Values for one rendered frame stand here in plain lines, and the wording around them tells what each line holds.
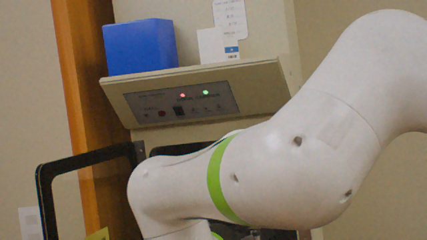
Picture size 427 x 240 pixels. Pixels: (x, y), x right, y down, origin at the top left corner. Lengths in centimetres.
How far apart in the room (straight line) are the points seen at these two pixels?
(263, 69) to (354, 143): 54
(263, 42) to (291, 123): 64
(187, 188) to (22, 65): 114
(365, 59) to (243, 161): 17
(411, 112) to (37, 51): 136
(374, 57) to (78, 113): 73
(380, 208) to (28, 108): 90
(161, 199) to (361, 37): 40
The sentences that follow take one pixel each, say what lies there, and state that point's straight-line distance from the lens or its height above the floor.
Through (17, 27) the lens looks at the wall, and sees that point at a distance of 211.
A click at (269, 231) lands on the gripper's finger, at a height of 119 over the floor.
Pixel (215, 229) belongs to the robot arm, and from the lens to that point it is 135.
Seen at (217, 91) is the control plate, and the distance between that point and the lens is 140.
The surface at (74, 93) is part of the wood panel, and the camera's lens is 147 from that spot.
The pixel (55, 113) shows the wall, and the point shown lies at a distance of 207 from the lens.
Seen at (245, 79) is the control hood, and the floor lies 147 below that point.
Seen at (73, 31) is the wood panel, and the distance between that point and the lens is 149.
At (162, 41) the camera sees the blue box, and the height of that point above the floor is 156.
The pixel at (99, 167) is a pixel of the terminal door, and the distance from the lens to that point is 140.
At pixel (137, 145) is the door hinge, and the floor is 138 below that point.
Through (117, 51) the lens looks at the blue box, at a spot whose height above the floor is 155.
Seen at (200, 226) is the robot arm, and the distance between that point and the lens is 122.
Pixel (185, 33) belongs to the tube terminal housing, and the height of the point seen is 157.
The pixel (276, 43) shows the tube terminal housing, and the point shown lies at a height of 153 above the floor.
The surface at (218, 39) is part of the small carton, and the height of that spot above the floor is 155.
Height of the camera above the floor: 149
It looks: 3 degrees down
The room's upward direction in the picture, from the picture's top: 8 degrees counter-clockwise
